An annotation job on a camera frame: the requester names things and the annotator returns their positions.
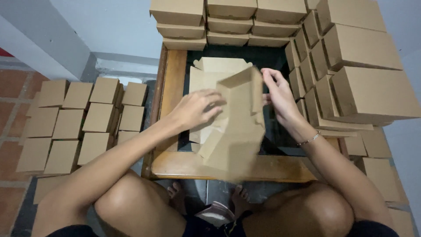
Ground person's foot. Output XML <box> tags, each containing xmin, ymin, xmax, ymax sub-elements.
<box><xmin>231</xmin><ymin>185</ymin><xmax>253</xmax><ymax>218</ymax></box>
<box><xmin>167</xmin><ymin>182</ymin><xmax>188</xmax><ymax>215</ymax></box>

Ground rows of assembled cardboard boxes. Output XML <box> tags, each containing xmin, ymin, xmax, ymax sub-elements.
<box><xmin>16</xmin><ymin>77</ymin><xmax>148</xmax><ymax>205</ymax></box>

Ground person's leg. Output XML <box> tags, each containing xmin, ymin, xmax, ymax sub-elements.
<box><xmin>31</xmin><ymin>169</ymin><xmax>187</xmax><ymax>237</ymax></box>
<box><xmin>242</xmin><ymin>180</ymin><xmax>397</xmax><ymax>237</ymax></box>

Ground person's left leg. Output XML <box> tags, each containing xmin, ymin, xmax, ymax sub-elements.
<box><xmin>31</xmin><ymin>169</ymin><xmax>187</xmax><ymax>237</ymax></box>

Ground person's left foot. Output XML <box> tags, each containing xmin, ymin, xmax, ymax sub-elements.
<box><xmin>167</xmin><ymin>182</ymin><xmax>188</xmax><ymax>215</ymax></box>

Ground pile of flat cardboard blanks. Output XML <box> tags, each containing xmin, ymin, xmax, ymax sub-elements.
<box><xmin>189</xmin><ymin>57</ymin><xmax>254</xmax><ymax>145</ymax></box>

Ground wooden table with glass top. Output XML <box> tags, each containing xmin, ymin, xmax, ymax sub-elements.
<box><xmin>141</xmin><ymin>44</ymin><xmax>341</xmax><ymax>183</ymax></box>

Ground stack of assembled cardboard boxes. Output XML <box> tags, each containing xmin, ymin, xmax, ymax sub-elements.
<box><xmin>149</xmin><ymin>0</ymin><xmax>421</xmax><ymax>237</ymax></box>

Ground person's left hand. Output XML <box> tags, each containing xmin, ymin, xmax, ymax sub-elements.
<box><xmin>169</xmin><ymin>89</ymin><xmax>227</xmax><ymax>133</ymax></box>

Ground pink and white slipper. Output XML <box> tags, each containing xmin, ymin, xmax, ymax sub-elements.
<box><xmin>194</xmin><ymin>201</ymin><xmax>236</xmax><ymax>228</ymax></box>

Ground person's right foot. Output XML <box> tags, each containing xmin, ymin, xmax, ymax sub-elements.
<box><xmin>231</xmin><ymin>185</ymin><xmax>253</xmax><ymax>218</ymax></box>

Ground person's right leg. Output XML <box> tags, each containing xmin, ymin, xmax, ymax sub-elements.
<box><xmin>242</xmin><ymin>180</ymin><xmax>397</xmax><ymax>237</ymax></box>

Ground thin silver bracelet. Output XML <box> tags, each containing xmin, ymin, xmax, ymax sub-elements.
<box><xmin>297</xmin><ymin>131</ymin><xmax>321</xmax><ymax>147</ymax></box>

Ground person's right hand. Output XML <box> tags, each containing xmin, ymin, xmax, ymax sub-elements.
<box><xmin>261</xmin><ymin>68</ymin><xmax>305</xmax><ymax>131</ymax></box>

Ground half-folded brown cardboard box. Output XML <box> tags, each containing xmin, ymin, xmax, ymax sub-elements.
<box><xmin>197</xmin><ymin>66</ymin><xmax>267</xmax><ymax>182</ymax></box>

